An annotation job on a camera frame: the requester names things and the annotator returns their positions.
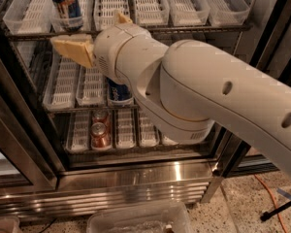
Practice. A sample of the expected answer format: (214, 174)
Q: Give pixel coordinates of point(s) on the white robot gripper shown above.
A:
(107, 49)

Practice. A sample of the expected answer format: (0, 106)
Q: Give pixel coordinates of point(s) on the blue Red Bull can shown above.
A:
(69, 12)

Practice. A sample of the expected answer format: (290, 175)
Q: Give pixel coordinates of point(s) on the stainless steel fridge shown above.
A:
(39, 179)

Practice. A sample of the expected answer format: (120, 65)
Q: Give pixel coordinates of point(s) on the front red soda can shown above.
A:
(100, 136)

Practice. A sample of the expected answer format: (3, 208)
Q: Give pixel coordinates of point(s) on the front blue Pepsi can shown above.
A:
(118, 92)

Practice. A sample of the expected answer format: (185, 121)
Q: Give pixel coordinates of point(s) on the red soda can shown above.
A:
(101, 116)
(100, 136)

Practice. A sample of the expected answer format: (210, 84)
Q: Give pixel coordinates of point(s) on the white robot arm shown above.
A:
(189, 86)

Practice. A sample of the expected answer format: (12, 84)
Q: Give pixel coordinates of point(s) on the clear plastic bin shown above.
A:
(156, 217)

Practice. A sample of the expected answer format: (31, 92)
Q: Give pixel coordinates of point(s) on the rear red soda can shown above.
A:
(101, 116)

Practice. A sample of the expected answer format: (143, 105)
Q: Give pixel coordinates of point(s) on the small clear container corner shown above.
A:
(9, 224)

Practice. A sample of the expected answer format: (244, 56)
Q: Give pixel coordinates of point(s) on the black tripod leg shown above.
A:
(267, 215)

